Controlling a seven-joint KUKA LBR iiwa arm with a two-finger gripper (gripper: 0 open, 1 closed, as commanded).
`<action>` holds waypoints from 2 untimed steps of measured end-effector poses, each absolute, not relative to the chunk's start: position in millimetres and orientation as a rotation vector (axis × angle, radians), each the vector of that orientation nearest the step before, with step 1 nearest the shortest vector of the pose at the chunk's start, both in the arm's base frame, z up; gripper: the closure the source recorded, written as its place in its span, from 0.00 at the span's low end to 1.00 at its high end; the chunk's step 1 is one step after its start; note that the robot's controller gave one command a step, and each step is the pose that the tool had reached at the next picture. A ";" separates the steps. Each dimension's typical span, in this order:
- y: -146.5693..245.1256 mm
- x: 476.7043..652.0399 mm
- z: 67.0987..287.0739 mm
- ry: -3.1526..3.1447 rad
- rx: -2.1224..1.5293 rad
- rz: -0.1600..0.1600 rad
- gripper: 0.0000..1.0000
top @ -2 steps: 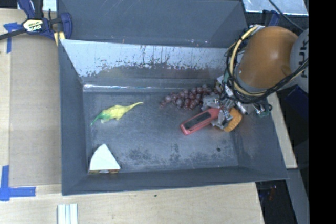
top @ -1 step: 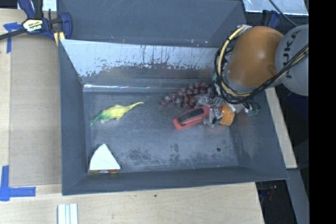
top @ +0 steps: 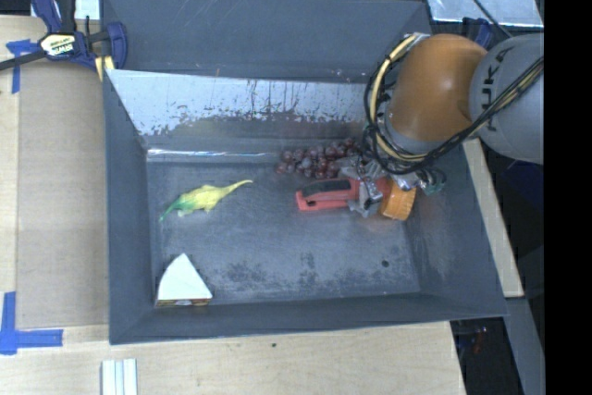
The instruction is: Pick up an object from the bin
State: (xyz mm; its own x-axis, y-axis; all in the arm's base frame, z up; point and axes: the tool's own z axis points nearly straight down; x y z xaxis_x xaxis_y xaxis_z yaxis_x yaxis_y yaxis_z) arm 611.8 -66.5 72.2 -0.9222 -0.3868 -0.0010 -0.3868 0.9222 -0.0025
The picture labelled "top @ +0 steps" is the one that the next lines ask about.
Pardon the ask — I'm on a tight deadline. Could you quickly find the grey metal bin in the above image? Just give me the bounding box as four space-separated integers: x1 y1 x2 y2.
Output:
97 0 511 346

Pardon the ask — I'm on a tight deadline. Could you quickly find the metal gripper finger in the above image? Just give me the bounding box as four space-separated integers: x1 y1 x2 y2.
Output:
339 165 371 182
347 179 385 219

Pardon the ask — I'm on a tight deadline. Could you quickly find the red and black stapler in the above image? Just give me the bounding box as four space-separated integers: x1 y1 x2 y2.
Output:
294 178 392 213

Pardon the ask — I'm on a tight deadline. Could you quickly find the white wedge-shaped box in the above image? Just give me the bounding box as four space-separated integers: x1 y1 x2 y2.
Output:
154 252 215 308

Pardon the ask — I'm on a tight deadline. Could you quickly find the yellow-green toy dinosaur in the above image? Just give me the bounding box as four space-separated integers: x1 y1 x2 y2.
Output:
158 179 254 223

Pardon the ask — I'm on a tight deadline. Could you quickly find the dark red grape bunch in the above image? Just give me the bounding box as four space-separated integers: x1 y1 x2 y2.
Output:
275 137 367 180

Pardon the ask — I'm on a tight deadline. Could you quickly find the orange round disc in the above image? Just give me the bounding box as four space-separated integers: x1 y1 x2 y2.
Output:
378 178 417 221

